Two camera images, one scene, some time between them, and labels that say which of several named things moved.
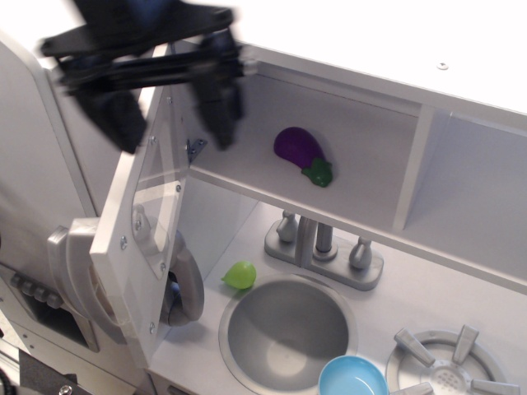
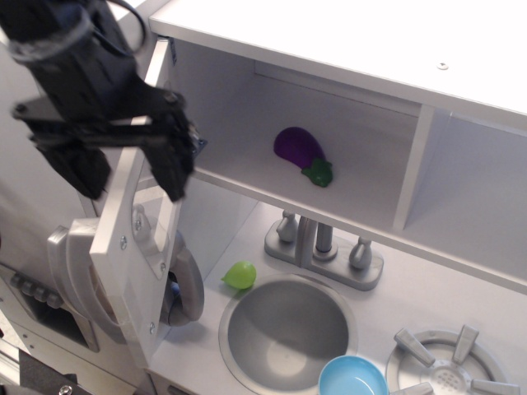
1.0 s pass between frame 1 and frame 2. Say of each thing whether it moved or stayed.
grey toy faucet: stayed
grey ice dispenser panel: stayed
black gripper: moved
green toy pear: stayed
